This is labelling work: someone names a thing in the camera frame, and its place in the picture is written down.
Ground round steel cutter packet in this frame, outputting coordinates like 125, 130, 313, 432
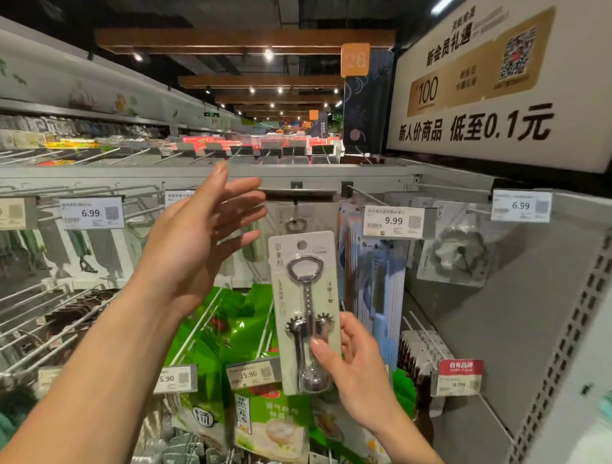
418, 205, 499, 288

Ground group of green packets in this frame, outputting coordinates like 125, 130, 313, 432
157, 282, 403, 464

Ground person's right hand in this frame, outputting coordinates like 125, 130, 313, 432
309, 312, 398, 431

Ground black chalkboard pillar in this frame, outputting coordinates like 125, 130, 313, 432
342, 48, 395, 156

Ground person's left hand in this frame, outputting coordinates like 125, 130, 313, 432
134, 159, 269, 317

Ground blue card packets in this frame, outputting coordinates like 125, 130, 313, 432
339, 205, 407, 369

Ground orange aisle number sign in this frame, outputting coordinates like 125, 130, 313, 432
340, 42, 372, 78

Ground white promo sign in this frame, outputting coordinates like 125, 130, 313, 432
385, 0, 612, 175

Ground corkscrew packet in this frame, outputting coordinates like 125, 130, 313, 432
270, 199, 338, 236
268, 230, 342, 395

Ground kitchen tools display rack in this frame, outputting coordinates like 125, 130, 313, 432
0, 143, 612, 464

